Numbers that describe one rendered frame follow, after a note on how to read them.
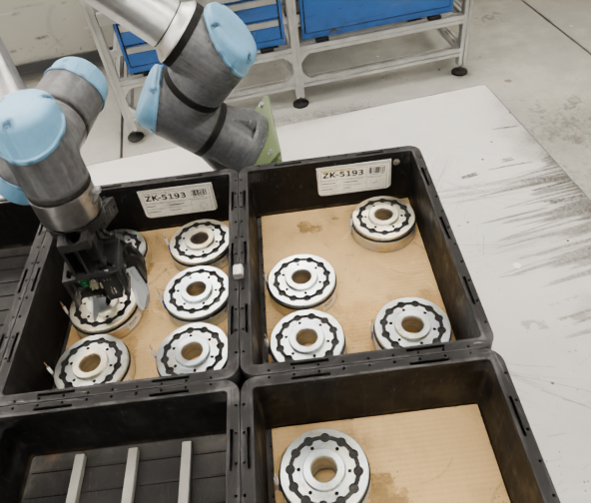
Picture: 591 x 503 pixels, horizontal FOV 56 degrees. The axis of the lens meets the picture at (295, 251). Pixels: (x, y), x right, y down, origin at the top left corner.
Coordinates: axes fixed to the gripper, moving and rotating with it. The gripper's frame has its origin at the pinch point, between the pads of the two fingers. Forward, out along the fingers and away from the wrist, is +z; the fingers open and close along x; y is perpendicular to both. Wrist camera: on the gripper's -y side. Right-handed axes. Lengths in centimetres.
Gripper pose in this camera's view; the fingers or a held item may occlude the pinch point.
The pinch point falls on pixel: (126, 301)
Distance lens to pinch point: 88.5
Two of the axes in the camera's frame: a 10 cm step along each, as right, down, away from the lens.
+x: 9.7, -2.2, 0.7
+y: 2.1, 6.9, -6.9
